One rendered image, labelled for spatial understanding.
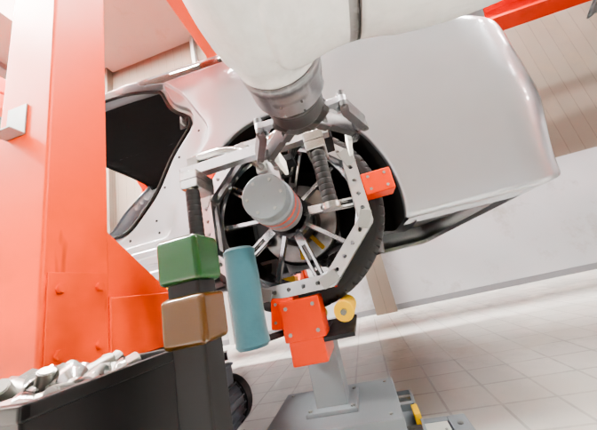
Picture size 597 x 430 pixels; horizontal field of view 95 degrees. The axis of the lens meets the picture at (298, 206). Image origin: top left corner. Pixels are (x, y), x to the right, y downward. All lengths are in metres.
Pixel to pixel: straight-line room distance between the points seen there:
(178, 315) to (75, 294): 0.57
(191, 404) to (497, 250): 4.77
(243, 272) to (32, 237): 0.46
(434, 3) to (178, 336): 0.31
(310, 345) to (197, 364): 0.60
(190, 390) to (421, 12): 0.33
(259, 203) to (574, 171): 5.22
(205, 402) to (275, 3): 0.29
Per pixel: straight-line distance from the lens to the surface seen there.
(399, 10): 0.25
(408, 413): 1.16
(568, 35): 6.81
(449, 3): 0.26
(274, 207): 0.72
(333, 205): 0.61
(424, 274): 4.59
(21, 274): 0.82
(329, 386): 1.03
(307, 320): 0.83
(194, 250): 0.25
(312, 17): 0.24
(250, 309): 0.75
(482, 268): 4.80
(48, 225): 0.81
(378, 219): 0.91
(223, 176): 0.99
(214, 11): 0.24
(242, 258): 0.76
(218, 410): 0.27
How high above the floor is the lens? 0.59
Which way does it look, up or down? 17 degrees up
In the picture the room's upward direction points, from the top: 13 degrees counter-clockwise
